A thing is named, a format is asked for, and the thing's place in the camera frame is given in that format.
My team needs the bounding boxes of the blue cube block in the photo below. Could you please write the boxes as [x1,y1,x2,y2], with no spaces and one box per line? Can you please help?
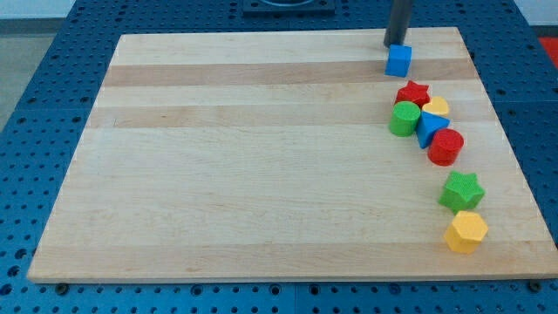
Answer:
[384,44,412,78]

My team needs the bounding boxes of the red star block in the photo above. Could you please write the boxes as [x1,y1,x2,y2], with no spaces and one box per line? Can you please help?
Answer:
[394,80,431,108]

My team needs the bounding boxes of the green star block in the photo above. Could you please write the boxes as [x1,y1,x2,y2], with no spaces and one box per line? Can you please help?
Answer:
[438,170,486,215]

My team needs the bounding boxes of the light wooden board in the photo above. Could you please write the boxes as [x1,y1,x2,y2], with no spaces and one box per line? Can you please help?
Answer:
[27,27,557,283]

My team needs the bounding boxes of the green cylinder block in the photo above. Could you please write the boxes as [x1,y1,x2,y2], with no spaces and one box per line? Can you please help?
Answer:
[389,101,421,137]

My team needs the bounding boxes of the blue triangle block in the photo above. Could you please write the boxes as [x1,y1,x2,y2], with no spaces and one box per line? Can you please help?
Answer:
[416,111,450,149]

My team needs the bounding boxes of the red cylinder block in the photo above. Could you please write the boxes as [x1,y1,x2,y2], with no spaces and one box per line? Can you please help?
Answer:
[427,128,465,167]

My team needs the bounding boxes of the yellow heart block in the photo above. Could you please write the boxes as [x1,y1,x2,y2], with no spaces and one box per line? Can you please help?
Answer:
[422,96,450,118]

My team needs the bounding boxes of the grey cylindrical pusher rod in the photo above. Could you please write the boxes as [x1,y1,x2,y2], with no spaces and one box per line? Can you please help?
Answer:
[384,0,414,48]

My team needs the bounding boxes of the yellow hexagon block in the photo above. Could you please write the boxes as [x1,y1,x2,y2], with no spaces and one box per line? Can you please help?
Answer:
[444,210,489,254]

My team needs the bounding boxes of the red object at edge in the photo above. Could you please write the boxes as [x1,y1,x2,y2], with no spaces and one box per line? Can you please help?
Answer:
[539,37,558,68]

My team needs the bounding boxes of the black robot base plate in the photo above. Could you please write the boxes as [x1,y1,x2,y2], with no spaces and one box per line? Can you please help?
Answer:
[242,0,336,17]

